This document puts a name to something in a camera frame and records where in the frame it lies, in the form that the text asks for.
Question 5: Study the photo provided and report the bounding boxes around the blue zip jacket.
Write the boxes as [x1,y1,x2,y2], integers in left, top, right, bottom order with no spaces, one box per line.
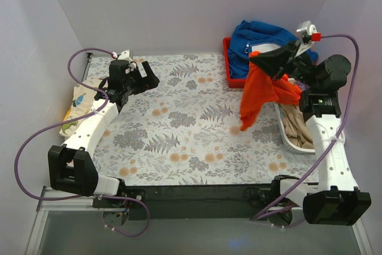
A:
[227,20,319,78]

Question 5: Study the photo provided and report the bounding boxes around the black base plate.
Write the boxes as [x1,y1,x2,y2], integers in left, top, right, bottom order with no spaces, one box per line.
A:
[92,185,302,222]

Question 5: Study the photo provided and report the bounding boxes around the dinosaur print folded cloth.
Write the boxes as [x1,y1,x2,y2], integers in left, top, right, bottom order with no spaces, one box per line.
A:
[59,84,96,139]

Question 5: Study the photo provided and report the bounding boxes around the orange t shirt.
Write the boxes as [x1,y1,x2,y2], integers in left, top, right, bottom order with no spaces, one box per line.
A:
[240,62,302,131]

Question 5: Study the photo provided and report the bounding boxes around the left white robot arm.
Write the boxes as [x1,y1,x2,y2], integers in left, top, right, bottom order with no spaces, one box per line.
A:
[48,59,159,207]

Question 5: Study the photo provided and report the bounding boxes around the aluminium frame rail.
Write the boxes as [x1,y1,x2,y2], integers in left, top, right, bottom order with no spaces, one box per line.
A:
[25,186,104,255]

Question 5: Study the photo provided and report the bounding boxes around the white laundry basket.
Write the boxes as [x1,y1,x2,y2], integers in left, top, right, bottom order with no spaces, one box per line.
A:
[273,78,347,155]

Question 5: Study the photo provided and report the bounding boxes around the red plastic tray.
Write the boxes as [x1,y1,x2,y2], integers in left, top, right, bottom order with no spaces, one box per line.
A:
[222,36,311,89]

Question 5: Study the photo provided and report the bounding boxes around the floral tablecloth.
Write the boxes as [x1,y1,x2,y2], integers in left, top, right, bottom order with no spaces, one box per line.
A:
[93,54,315,185]

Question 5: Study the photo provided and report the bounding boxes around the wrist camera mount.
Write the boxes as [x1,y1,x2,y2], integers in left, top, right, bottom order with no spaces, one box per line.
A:
[296,21,322,45]
[112,50,133,63]

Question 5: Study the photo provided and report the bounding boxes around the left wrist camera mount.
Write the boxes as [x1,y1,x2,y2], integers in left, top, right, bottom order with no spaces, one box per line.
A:
[112,50,133,63]

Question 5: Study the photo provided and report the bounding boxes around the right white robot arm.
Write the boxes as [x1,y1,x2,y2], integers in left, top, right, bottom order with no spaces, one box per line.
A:
[249,42,371,226]

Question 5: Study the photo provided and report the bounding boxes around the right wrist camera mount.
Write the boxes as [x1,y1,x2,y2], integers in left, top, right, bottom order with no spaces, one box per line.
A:
[296,21,322,45]

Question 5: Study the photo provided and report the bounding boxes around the beige garment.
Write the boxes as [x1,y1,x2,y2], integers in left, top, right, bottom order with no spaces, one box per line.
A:
[280,105,314,149]

